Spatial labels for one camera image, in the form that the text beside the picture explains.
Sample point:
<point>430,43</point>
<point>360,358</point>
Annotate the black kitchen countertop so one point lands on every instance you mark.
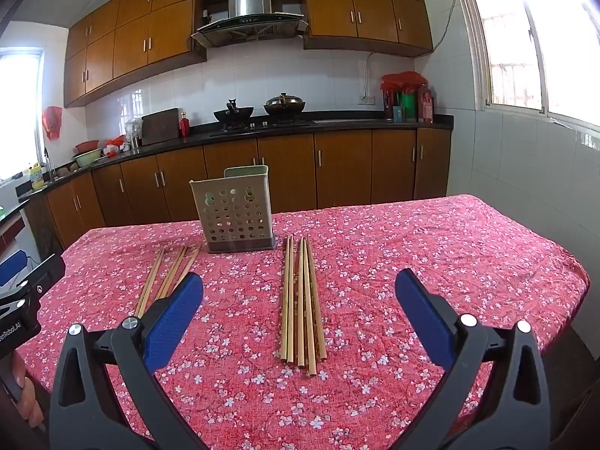
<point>347,124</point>

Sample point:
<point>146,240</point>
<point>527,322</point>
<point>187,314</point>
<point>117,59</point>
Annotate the red cooking oil bottle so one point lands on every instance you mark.
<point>425,105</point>

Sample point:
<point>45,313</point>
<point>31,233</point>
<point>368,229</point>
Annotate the red basin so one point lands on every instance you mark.
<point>87,145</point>

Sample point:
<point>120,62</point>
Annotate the red bag covered bottles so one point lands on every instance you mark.
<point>398,82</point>

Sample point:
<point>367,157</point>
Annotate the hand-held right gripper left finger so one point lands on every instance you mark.
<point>173,318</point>

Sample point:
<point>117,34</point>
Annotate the bowls with red bag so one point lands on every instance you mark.
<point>115,146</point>

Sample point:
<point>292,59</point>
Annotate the steel range hood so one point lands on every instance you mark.
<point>248,0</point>

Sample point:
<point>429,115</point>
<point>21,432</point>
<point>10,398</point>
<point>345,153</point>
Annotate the small red bottle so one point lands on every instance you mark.
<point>185,127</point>

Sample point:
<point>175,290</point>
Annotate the green basin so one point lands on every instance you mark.
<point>88,158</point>

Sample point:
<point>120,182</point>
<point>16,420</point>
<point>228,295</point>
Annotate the metal sink faucet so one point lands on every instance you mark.
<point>48,161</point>

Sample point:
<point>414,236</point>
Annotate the small blue box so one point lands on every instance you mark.
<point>398,114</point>

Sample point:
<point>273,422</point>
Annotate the clear glass cups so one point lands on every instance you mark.
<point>133,133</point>

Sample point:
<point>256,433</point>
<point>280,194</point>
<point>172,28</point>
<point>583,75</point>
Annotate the black gas stove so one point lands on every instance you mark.
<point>281,124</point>

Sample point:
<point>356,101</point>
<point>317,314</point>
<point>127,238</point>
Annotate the red floral tablecloth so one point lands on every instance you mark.
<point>375,267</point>

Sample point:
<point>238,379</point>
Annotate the wooden lower kitchen cabinets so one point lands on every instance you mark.
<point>342,168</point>

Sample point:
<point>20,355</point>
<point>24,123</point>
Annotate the perforated beige chopstick holder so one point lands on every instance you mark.
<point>234,225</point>

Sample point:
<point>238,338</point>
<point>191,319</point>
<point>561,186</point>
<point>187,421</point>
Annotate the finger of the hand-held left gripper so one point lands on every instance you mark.
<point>47,272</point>
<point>11,266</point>

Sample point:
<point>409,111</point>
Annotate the red plastic bag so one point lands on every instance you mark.
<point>52,122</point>

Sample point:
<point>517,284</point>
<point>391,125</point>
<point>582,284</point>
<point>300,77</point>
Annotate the yellow detergent bottle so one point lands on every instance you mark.
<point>36,177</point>

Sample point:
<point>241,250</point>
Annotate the white wall outlet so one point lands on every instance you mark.
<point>367,100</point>

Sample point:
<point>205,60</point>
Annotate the wooden upper wall cabinets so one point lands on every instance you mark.
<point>131,42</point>

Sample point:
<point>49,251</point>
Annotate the green container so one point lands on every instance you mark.
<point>409,107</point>

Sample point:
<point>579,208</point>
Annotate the small kitchen window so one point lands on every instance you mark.
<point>18,112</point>

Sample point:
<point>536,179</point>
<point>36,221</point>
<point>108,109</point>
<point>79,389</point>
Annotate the black wok with lid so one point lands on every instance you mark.
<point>284,104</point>

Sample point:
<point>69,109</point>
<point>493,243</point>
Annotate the black open wok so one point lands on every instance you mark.
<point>234,115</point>

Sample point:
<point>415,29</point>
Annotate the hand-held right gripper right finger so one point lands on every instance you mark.
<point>424,318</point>

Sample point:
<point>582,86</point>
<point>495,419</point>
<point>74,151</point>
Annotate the dark wooden cutting board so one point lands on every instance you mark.
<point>159,126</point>

